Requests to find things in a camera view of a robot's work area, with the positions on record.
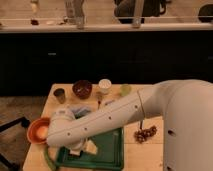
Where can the white egg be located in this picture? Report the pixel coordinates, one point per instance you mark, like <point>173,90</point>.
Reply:
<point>42,132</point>

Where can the green plastic tray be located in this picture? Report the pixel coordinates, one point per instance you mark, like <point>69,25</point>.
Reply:
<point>110,155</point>

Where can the bunch of red grapes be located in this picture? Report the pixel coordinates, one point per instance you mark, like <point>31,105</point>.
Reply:
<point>143,135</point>

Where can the light green cup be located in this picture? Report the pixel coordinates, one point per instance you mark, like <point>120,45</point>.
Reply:
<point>125,89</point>

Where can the orange bowl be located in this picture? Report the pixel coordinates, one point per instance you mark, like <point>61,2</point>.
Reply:
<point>31,132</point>

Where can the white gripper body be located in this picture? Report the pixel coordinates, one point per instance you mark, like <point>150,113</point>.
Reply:
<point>77,147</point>

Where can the dark metal cup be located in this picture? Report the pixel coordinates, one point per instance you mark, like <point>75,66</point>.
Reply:
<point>60,95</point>

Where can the dark red bowl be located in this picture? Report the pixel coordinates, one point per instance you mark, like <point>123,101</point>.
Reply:
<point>82,89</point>

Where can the blue sponge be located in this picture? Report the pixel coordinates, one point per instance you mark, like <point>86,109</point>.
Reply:
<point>109,102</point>

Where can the black stand leg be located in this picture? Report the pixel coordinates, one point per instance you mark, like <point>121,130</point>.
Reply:
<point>24,123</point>

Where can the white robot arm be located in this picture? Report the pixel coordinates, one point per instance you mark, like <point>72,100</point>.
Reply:
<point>186,107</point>

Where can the blue cloth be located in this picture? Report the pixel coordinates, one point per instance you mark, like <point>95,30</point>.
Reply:
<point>80,111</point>

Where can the white cup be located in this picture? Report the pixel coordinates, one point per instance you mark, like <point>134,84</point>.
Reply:
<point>104,86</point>

